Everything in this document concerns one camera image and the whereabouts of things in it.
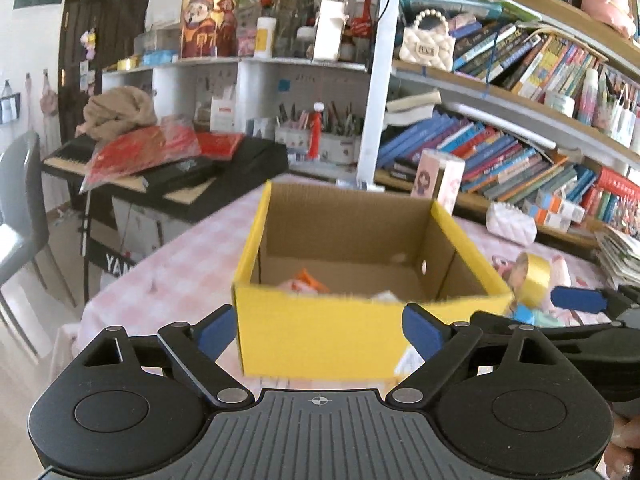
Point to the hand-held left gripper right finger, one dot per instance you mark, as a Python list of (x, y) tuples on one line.
[(422, 332)]

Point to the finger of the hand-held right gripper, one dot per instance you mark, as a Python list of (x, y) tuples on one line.
[(580, 300), (492, 321)]

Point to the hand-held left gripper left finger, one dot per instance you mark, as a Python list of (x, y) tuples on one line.
[(215, 332)]

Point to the small blue object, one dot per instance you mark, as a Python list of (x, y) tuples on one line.
[(523, 314)]

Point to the yellow tape roll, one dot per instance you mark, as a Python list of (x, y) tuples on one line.
[(532, 280)]

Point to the white charger plug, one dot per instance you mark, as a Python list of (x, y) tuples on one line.
[(386, 296)]

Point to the pink plush toy orange beak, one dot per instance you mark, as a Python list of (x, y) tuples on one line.
[(292, 286)]

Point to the yellow cardboard box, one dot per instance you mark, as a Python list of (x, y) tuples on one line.
[(320, 335)]

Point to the person's right hand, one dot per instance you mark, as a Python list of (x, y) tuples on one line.
[(627, 440)]

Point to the stack of papers and notebooks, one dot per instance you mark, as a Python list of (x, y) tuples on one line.
[(620, 255)]

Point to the orange white carton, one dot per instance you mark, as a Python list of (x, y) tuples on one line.
[(562, 205), (552, 220)]

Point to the red upright books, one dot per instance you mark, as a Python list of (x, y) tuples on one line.
[(612, 210)]

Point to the white quilted tissue box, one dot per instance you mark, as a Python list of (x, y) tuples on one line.
[(510, 222)]

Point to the red boxed dictionary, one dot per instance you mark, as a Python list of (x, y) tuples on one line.
[(620, 180)]

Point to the black keyboard stand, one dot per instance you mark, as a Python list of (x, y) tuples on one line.
[(107, 250)]

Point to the pink cylinder with stickers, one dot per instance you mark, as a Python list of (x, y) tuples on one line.
[(437, 180)]

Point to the row of mostly blue books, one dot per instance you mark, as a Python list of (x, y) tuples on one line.
[(480, 160)]

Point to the black electronic keyboard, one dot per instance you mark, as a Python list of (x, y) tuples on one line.
[(235, 170)]

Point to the white pen box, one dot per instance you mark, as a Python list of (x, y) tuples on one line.
[(629, 125)]

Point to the pink pen cup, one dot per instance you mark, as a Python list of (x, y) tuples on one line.
[(606, 115)]

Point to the red flat box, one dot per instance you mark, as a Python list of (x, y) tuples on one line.
[(220, 145)]

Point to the red plastic bag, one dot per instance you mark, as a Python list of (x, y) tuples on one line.
[(145, 152)]

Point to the white tape roll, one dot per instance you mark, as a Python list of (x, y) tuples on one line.
[(560, 104)]

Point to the desktop pen organizer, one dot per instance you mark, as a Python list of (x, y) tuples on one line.
[(335, 140)]

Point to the white box red label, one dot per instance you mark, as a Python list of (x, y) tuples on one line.
[(222, 112)]

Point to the grey chair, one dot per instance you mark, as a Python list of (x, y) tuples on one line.
[(20, 220)]

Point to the thick cream book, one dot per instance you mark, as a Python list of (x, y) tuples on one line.
[(412, 107)]

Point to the red white doll ornament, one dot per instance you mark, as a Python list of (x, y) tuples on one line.
[(316, 130)]

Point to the brown knit cloth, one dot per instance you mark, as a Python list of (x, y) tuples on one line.
[(117, 112)]

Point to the row of colourful books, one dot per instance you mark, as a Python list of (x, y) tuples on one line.
[(525, 60)]

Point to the white wooden bookshelf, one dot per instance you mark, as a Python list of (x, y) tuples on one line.
[(375, 85)]

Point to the white curved shelf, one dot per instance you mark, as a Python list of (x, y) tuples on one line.
[(200, 75)]

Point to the white quilted handbag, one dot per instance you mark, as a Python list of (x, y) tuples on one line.
[(427, 47)]

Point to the white bottle yellow label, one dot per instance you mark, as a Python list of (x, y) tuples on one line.
[(265, 37)]

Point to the pink doll head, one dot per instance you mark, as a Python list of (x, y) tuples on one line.
[(607, 0)]

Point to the white paper carton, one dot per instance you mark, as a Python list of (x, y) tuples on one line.
[(330, 30)]

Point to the dark door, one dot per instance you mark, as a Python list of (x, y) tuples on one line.
[(110, 20)]

